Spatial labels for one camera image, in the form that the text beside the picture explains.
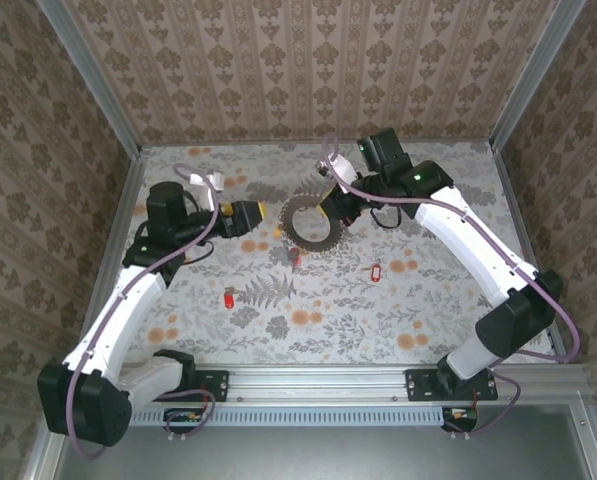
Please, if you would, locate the grey round keyring plate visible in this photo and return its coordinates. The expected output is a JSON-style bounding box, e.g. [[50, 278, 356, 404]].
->
[[279, 179, 353, 257]]

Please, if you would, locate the black wiring connector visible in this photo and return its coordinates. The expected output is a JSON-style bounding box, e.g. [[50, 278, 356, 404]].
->
[[440, 406, 480, 432], [163, 407, 213, 434]]

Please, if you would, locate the grey metal sheet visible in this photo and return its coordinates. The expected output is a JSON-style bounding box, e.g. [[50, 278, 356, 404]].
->
[[22, 404, 597, 480]]

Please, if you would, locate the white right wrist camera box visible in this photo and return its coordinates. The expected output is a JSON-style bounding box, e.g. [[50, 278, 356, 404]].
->
[[313, 151, 360, 185]]

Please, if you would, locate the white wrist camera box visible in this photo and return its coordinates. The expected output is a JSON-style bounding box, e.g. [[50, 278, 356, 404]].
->
[[186, 170, 228, 215], [313, 151, 360, 185]]

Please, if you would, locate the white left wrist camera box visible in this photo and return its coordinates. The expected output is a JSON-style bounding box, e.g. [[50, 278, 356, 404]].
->
[[186, 170, 228, 215]]

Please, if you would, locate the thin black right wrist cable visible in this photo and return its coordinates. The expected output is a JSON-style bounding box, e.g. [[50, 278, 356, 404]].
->
[[369, 202, 405, 230]]

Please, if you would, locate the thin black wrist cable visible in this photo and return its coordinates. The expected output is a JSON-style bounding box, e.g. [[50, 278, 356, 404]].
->
[[181, 197, 218, 265], [369, 202, 405, 230]]

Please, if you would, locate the aluminium table side rail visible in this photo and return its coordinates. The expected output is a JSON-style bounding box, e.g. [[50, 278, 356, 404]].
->
[[75, 149, 148, 371], [490, 144, 569, 364]]

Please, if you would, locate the thin black left wrist cable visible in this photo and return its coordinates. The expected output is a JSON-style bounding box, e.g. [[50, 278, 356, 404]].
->
[[181, 197, 218, 265]]

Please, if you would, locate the aluminium table end rail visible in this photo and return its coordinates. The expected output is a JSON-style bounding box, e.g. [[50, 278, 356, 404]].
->
[[140, 140, 494, 150]]

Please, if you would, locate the aluminium frame post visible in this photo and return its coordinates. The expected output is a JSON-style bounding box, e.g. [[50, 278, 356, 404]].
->
[[488, 0, 588, 152], [36, 0, 145, 157]]

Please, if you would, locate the grey slotted cable duct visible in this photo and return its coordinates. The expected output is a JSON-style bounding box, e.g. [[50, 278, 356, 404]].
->
[[127, 404, 462, 427]]

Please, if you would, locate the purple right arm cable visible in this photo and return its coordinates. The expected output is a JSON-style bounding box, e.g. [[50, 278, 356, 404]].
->
[[320, 133, 582, 444]]

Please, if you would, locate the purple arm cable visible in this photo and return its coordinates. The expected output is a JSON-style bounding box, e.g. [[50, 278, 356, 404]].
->
[[320, 133, 582, 444], [63, 162, 225, 460]]

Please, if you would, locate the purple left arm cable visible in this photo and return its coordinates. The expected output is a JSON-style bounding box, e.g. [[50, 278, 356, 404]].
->
[[63, 162, 225, 460]]

